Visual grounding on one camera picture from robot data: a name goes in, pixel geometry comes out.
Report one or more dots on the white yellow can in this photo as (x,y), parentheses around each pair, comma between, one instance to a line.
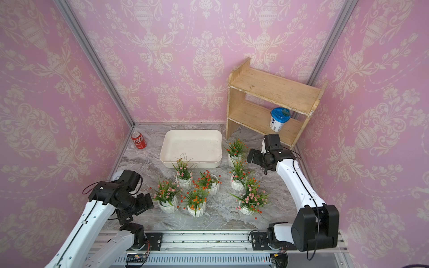
(116,176)

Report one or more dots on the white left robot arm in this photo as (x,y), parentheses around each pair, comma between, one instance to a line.
(100,207)

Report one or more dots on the pink flower pot mid-right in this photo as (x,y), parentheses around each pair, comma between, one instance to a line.
(239,175)

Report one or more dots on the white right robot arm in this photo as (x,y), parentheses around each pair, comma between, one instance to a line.
(316,225)

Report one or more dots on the red cola can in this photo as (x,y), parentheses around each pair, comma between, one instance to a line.
(138,140)

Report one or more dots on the large pink flower pot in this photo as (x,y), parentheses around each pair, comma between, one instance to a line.
(253,198)

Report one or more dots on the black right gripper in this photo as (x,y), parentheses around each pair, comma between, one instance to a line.
(256,161)

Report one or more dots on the red flower pot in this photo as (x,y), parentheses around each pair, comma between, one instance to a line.
(208,182)

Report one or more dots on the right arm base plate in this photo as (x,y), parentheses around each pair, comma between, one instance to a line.
(260,242)

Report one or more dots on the orange flower pot back-right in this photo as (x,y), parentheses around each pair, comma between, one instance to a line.
(236,151)

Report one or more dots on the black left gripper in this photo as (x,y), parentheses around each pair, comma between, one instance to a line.
(145,205)

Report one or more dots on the orange flower pot front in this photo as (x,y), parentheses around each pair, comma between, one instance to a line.
(194,201)

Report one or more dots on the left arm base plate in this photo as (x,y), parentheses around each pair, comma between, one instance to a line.
(152,241)

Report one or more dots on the aluminium mounting rail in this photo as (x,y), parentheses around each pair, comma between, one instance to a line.
(221,249)

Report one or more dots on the wooden two-tier shelf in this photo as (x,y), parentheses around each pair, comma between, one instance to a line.
(278,91)

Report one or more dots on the white plastic storage box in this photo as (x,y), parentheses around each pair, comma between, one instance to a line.
(202,148)

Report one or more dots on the blue lidded white cup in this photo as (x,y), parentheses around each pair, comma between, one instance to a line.
(279,116)

